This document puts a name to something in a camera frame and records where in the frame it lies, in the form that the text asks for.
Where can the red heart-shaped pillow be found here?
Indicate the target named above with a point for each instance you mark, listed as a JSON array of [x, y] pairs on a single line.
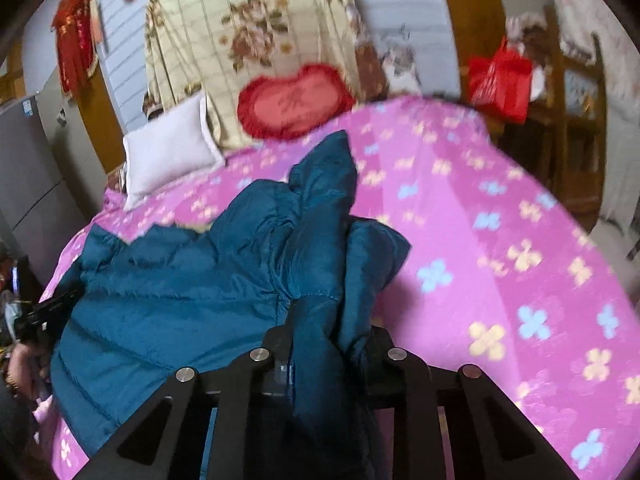
[[290, 105]]

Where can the person's left hand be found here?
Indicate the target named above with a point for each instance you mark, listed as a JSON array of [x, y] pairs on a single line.
[[25, 367]]

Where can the pink floral blanket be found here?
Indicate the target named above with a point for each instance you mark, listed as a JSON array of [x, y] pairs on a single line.
[[475, 210]]

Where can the red gift bag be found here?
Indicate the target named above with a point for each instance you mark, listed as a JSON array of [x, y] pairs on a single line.
[[500, 80]]

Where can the red hanging decoration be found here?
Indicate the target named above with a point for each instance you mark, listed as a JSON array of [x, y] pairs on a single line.
[[75, 40]]

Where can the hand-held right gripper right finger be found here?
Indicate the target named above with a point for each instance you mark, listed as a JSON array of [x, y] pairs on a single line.
[[400, 385]]

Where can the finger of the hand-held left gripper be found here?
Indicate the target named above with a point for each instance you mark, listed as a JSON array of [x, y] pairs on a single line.
[[45, 312]]

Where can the wooden cabinet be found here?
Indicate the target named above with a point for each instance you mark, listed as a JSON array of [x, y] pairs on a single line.
[[565, 150]]

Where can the grey refrigerator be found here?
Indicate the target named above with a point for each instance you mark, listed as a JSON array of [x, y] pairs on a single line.
[[35, 170]]

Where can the cream floral quilt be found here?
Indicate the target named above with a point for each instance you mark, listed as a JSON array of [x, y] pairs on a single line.
[[225, 20]]

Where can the teal puffer jacket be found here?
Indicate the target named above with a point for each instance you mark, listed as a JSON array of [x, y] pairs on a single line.
[[200, 285]]

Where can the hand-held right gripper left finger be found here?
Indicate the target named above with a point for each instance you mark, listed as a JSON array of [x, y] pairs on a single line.
[[277, 355]]

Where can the cat wall picture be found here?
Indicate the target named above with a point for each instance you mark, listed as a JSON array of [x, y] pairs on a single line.
[[400, 62]]

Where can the white pillow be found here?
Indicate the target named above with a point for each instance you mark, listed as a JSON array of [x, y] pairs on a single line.
[[165, 155]]

